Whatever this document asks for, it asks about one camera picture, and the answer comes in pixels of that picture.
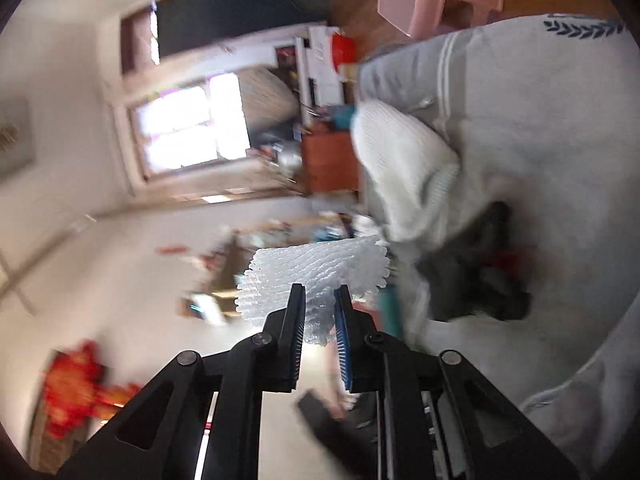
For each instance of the white low cabinet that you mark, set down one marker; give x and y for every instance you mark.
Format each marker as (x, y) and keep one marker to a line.
(320, 55)

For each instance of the black green glove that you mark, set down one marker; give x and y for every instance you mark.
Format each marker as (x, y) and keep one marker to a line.
(325, 420)

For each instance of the dark cloth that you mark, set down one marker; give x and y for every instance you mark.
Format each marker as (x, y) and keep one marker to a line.
(460, 280)

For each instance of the large white knit hat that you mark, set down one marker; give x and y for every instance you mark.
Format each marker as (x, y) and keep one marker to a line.
(400, 160)

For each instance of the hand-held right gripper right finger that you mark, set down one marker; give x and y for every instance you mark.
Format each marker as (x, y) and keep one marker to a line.
(344, 350)

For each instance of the lace covered television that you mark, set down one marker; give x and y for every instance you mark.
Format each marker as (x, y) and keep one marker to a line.
(265, 95)

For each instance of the white foam net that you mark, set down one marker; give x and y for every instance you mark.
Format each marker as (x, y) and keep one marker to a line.
(320, 270)

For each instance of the dark green door curtain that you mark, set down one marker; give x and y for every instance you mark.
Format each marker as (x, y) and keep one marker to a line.
(240, 10)

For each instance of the brown wooden cabinet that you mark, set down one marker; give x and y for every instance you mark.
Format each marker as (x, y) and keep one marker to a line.
(330, 160)

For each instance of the blue carton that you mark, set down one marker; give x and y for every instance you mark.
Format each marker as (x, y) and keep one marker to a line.
(344, 116)

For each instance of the red plastic basin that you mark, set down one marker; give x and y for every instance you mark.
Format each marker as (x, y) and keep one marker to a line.
(344, 49)

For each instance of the window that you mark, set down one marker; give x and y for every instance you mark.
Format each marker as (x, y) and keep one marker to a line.
(175, 130)

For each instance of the grey blanket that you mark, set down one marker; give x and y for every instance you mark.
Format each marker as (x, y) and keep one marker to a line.
(540, 160)

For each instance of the red wall decoration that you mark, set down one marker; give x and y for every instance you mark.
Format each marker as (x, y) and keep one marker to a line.
(75, 385)

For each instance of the teal pencil case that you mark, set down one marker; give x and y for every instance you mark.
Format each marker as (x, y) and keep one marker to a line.
(390, 310)

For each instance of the metal pot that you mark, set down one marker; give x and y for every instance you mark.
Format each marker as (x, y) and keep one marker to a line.
(289, 157)

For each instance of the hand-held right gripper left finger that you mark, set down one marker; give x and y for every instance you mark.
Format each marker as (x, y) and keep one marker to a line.
(296, 340)

